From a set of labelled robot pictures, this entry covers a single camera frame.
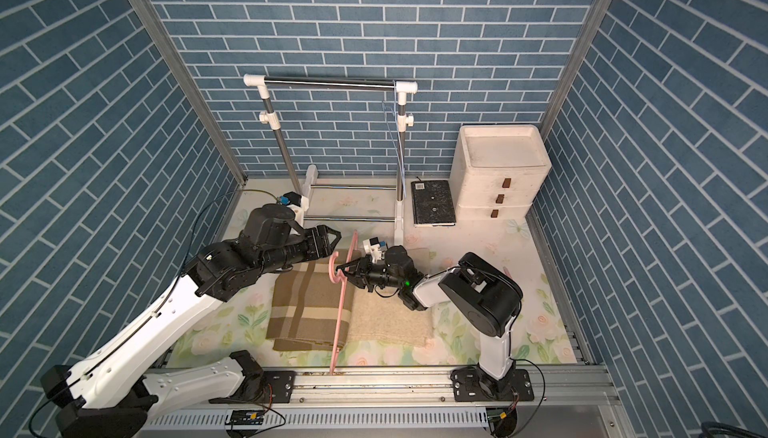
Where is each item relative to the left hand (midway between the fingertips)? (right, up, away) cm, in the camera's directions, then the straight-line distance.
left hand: (341, 238), depth 67 cm
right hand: (-3, -11, +12) cm, 17 cm away
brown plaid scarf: (-13, -22, +15) cm, 30 cm away
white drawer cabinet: (+44, +18, +24) cm, 53 cm away
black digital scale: (+26, +8, +43) cm, 51 cm away
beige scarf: (+7, -24, +15) cm, 29 cm away
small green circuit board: (-24, -44, +5) cm, 51 cm away
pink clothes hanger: (-2, -12, +11) cm, 16 cm away
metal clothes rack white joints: (-22, +13, +47) cm, 53 cm away
